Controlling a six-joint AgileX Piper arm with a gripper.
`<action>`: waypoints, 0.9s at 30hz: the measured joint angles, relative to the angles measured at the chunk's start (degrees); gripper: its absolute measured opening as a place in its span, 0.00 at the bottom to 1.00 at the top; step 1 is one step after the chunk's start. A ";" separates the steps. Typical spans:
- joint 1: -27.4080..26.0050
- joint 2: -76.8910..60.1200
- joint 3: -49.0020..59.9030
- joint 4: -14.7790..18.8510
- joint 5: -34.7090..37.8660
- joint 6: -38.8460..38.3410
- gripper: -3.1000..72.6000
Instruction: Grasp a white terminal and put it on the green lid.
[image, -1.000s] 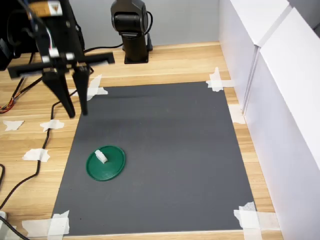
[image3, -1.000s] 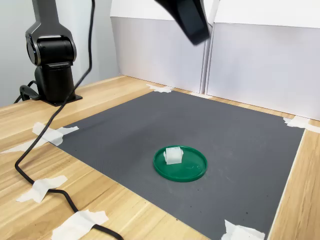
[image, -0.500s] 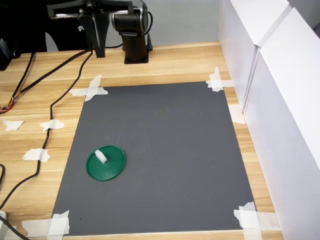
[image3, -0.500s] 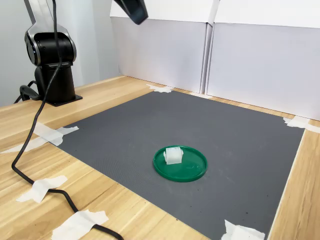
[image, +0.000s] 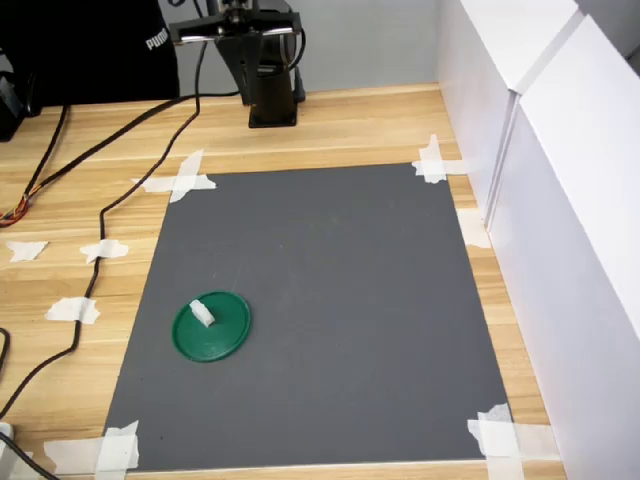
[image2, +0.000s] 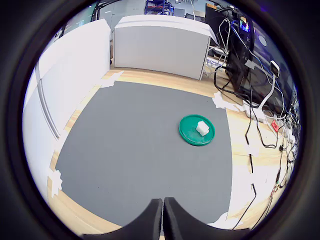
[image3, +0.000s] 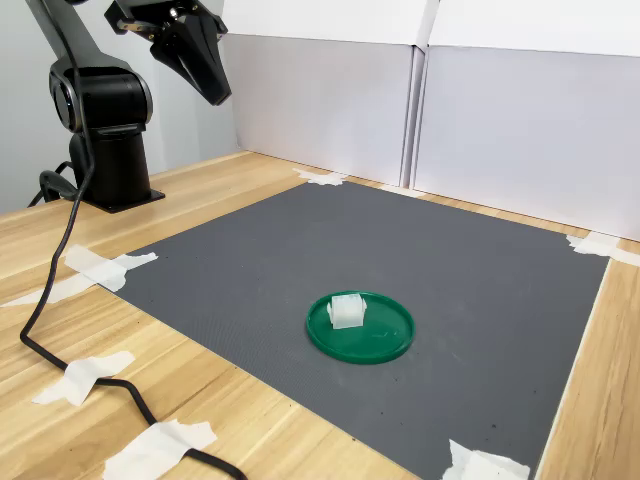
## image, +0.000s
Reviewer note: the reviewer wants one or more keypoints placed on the small white plastic terminal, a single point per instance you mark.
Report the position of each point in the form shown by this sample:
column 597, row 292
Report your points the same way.
column 202, row 314

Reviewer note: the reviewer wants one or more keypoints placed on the round green lid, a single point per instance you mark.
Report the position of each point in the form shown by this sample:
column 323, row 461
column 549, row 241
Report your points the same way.
column 220, row 340

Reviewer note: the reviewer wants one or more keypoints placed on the person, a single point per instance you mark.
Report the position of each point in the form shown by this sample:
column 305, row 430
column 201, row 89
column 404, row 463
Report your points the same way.
column 100, row 60

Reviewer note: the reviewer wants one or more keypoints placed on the white masking tape piece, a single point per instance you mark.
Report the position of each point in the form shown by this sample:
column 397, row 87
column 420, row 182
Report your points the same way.
column 25, row 250
column 190, row 165
column 505, row 467
column 431, row 150
column 65, row 310
column 535, row 440
column 70, row 455
column 455, row 167
column 120, row 435
column 112, row 249
column 472, row 230
column 150, row 184

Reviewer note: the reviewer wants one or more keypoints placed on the white partition panel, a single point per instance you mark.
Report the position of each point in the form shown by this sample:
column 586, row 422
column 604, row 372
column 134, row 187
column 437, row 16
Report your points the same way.
column 575, row 250
column 475, row 100

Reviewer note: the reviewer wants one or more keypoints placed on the dark grey mat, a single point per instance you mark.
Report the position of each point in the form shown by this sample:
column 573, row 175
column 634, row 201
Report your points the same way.
column 325, row 300

